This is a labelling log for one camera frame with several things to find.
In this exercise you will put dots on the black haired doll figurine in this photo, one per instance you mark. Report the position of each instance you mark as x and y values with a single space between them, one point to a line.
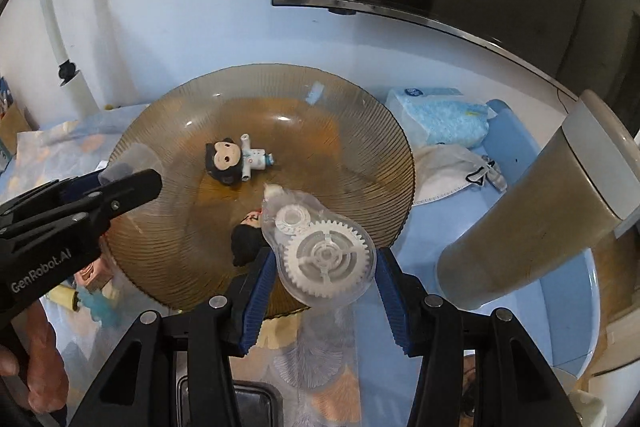
246 244

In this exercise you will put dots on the white wall pipe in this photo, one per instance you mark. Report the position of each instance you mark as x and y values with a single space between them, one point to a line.
55 17

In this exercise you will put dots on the monkey figurine white suit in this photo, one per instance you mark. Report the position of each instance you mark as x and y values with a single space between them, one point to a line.
235 159

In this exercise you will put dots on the clear correction tape white gears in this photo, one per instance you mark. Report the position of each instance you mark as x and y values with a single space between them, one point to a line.
325 252

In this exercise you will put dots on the person's left hand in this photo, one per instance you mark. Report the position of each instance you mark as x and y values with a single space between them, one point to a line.
47 362

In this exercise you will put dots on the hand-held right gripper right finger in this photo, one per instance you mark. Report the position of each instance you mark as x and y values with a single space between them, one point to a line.
395 307

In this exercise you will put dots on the blue tissue pack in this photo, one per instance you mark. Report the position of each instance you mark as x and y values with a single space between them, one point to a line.
440 117

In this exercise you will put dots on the pale yellow tube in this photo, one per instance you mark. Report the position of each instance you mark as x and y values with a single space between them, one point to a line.
60 297

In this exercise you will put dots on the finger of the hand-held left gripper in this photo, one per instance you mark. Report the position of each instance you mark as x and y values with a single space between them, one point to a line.
130 192
75 189

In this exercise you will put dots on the black pipe clip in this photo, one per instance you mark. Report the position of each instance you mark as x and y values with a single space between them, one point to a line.
67 73

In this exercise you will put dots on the amber ribbed glass bowl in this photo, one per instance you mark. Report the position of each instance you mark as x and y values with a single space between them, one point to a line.
350 147

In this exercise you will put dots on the translucent blue figurine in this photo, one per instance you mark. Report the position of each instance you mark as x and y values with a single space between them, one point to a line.
102 309

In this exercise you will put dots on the small beige figurine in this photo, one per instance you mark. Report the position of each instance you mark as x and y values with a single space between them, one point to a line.
95 277

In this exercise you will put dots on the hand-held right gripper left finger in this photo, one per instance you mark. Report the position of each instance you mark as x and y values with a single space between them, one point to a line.
256 307

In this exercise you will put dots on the white face mask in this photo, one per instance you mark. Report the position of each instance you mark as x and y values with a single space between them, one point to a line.
440 174

